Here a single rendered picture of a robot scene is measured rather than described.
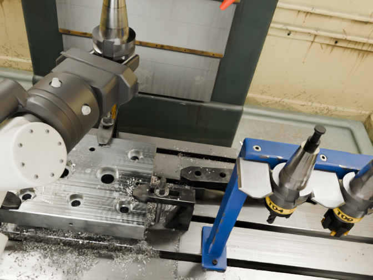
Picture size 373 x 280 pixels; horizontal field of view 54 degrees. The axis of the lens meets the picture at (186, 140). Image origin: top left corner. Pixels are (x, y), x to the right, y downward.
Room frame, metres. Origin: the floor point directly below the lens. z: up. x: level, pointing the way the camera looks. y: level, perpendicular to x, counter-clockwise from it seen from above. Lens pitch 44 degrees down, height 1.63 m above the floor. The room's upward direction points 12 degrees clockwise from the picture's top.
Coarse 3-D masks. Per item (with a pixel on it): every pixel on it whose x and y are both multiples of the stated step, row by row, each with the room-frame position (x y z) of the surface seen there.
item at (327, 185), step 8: (312, 176) 0.40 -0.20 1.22; (320, 176) 0.40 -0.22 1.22; (328, 176) 0.41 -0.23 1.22; (336, 176) 0.41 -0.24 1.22; (320, 184) 0.38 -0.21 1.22; (328, 184) 0.39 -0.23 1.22; (336, 184) 0.39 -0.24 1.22; (312, 192) 0.37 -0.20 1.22; (320, 192) 0.37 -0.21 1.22; (328, 192) 0.37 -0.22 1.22; (336, 192) 0.38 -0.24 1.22; (312, 200) 0.36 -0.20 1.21; (320, 200) 0.35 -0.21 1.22; (328, 200) 0.36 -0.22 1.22; (336, 200) 0.36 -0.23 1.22; (344, 200) 0.36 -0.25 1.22
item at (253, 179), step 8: (240, 160) 0.40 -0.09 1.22; (248, 160) 0.40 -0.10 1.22; (256, 160) 0.41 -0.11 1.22; (240, 168) 0.38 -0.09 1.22; (248, 168) 0.39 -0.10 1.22; (256, 168) 0.39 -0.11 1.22; (264, 168) 0.39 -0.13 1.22; (240, 176) 0.37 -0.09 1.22; (248, 176) 0.37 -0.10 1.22; (256, 176) 0.37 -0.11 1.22; (264, 176) 0.38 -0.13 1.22; (240, 184) 0.35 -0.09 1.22; (248, 184) 0.36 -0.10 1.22; (256, 184) 0.36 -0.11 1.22; (264, 184) 0.36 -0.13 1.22; (248, 192) 0.34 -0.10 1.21; (256, 192) 0.34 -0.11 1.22; (264, 192) 0.35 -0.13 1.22; (272, 192) 0.35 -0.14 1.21
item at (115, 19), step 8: (104, 0) 0.47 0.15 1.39; (112, 0) 0.47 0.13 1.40; (120, 0) 0.47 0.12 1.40; (104, 8) 0.47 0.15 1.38; (112, 8) 0.46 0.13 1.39; (120, 8) 0.47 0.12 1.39; (104, 16) 0.47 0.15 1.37; (112, 16) 0.46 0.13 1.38; (120, 16) 0.47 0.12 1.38; (104, 24) 0.46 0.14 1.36; (112, 24) 0.46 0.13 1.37; (120, 24) 0.47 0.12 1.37; (128, 24) 0.48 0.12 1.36; (104, 32) 0.46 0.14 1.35; (112, 32) 0.46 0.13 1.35; (120, 32) 0.46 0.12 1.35; (128, 32) 0.48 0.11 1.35; (112, 40) 0.46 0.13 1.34; (120, 40) 0.46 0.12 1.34
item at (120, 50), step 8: (96, 32) 0.47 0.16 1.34; (96, 40) 0.45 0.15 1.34; (104, 40) 0.46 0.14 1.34; (128, 40) 0.47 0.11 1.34; (96, 48) 0.46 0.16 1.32; (104, 48) 0.46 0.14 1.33; (112, 48) 0.46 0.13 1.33; (120, 48) 0.45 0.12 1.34; (128, 48) 0.46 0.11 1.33; (112, 56) 0.46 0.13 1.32; (120, 56) 0.45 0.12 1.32; (128, 56) 0.46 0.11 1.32
